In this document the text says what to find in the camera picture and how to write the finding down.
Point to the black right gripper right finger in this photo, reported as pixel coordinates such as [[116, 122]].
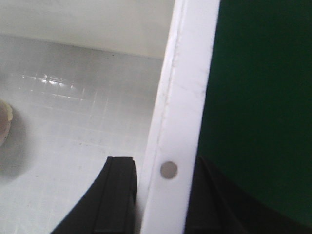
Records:
[[218, 206]]

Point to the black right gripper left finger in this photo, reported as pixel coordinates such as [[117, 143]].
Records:
[[108, 206]]

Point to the white plastic Totelife crate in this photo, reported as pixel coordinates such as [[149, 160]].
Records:
[[74, 107]]

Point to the pink peach-shaped toy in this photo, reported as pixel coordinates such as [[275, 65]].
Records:
[[6, 116]]

